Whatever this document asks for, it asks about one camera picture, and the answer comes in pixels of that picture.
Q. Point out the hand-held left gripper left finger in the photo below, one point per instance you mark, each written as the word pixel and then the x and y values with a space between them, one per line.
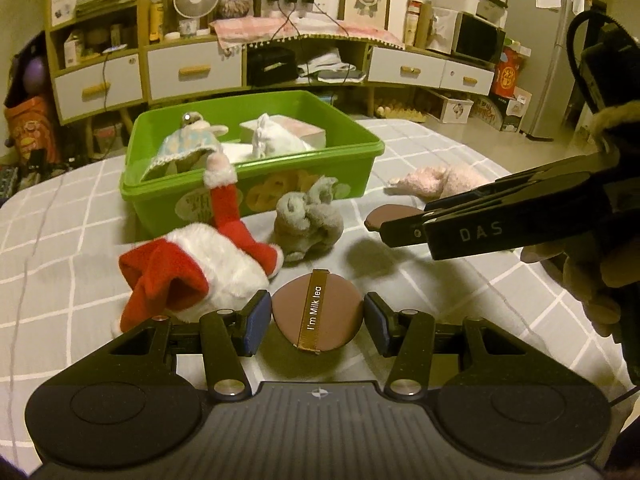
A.
pixel 257 322

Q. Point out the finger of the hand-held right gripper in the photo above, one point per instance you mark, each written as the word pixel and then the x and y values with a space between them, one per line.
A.
pixel 407 232
pixel 525 180

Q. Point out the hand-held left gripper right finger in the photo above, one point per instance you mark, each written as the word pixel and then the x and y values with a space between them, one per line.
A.
pixel 377 322

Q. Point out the brown powder puff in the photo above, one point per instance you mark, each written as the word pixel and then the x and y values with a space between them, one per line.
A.
pixel 290 315
pixel 392 215

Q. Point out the red and white santa plush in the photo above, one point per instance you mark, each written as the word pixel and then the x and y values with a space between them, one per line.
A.
pixel 215 260

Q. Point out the grey plush toy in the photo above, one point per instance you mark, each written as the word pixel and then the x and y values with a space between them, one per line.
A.
pixel 310 225

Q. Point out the green plastic bin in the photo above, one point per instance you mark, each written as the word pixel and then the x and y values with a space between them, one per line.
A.
pixel 320 170

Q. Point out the long white foam block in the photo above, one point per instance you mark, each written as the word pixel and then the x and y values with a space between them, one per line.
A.
pixel 305 130

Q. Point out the doll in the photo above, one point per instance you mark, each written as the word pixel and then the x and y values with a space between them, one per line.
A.
pixel 185 145

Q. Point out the person's right hand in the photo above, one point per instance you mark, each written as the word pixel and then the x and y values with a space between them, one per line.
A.
pixel 595 285

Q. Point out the pink plush toy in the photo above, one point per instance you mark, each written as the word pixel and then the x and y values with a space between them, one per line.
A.
pixel 440 182

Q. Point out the white printed storage box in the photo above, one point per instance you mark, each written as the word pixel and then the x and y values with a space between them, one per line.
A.
pixel 450 107

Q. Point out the red gift bag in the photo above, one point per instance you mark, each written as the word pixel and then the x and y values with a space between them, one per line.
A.
pixel 507 75

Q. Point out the egg tray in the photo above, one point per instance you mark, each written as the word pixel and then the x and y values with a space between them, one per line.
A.
pixel 400 112

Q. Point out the silver refrigerator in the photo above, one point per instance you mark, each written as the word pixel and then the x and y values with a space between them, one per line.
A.
pixel 545 50

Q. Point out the black microwave oven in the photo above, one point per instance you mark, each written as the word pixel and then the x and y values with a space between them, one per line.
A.
pixel 477 37

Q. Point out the white cardboard box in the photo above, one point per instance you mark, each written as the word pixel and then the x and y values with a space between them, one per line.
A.
pixel 460 0

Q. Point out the black bag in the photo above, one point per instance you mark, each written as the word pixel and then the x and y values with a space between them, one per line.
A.
pixel 270 65

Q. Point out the pink fringed cloth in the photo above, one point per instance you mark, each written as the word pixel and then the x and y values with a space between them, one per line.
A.
pixel 260 27

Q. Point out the long wooden cabinet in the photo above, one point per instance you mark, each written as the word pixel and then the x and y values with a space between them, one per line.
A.
pixel 145 50

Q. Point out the orange printed bag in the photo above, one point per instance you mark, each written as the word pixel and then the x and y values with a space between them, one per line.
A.
pixel 30 127

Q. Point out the small white desk fan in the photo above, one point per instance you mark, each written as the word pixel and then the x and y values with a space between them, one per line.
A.
pixel 195 0

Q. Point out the purple ball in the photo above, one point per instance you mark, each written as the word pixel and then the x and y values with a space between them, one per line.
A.
pixel 36 75

